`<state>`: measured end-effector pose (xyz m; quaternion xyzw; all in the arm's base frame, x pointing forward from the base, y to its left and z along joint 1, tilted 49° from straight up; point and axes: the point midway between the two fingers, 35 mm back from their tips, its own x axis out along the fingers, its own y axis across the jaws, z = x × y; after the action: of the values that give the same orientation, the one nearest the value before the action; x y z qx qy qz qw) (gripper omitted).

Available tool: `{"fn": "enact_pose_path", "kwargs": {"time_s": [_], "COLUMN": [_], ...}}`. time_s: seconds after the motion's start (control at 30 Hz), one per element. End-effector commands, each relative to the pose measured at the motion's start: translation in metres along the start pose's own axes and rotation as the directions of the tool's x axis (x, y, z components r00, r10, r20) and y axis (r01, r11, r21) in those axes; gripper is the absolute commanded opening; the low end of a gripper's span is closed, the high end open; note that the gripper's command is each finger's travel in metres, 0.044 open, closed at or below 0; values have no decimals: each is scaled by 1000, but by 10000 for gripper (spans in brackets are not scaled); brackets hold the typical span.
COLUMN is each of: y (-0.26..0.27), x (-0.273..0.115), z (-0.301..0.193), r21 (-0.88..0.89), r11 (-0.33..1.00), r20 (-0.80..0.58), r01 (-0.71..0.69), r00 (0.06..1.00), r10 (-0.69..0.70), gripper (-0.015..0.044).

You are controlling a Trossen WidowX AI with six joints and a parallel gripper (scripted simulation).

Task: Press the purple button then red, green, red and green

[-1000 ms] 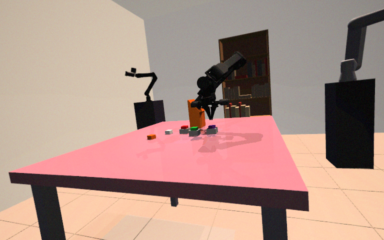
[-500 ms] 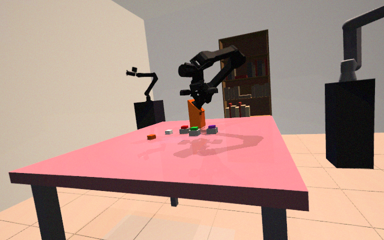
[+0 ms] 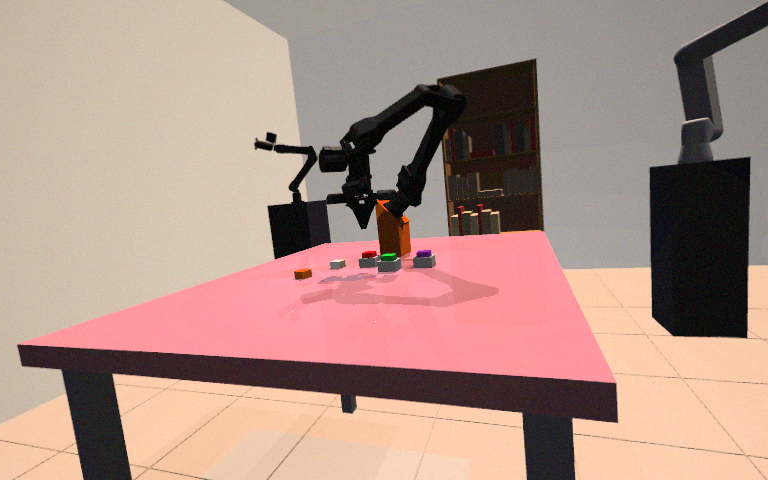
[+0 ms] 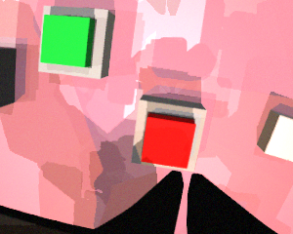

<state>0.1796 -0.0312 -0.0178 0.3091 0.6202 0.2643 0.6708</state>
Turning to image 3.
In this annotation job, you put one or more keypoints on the red button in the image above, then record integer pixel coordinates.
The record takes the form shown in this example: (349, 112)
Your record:
(369, 259)

